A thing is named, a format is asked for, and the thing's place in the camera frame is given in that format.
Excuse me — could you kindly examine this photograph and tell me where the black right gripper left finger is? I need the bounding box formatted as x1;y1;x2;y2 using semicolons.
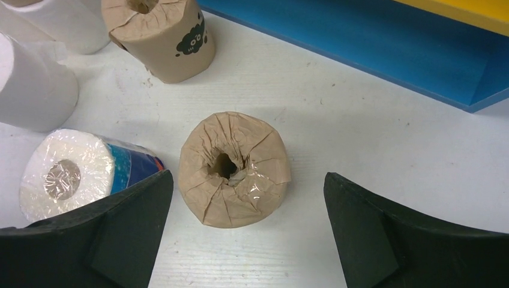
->
1;170;173;287

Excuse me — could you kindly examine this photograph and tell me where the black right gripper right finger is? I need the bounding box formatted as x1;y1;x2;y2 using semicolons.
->
324;172;508;287

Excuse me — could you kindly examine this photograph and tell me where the blue plastic tissue roll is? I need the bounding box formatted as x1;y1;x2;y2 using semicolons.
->
19;129;165;222

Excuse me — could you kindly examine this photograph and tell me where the brown roll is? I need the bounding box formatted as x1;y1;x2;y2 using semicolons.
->
178;112;291;229

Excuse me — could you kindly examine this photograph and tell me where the brown roll cloud logo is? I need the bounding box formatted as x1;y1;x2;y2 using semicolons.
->
101;0;215;83

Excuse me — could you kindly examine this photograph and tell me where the colourful wooden shelf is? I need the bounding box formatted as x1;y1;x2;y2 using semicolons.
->
200;1;508;113

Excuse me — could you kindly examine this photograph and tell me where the white paper roll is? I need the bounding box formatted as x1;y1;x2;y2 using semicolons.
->
1;34;79;132
1;0;110;55

